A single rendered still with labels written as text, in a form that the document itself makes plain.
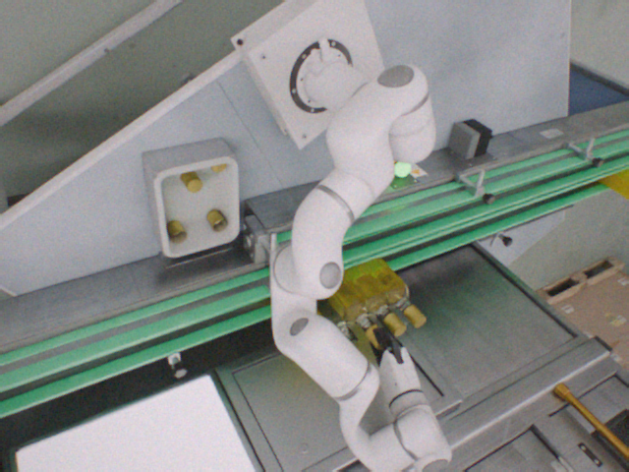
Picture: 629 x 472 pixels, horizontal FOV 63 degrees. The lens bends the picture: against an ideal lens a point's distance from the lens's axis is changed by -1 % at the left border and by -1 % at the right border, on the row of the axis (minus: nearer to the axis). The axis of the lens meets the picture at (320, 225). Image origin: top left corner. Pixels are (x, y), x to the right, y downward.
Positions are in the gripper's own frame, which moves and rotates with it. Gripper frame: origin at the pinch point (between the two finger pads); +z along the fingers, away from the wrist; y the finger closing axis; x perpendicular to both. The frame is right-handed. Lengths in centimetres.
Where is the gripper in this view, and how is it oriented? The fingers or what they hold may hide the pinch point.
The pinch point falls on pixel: (380, 341)
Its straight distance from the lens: 117.7
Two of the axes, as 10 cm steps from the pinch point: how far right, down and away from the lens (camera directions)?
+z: -2.7, -6.2, 7.4
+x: -9.6, 1.0, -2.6
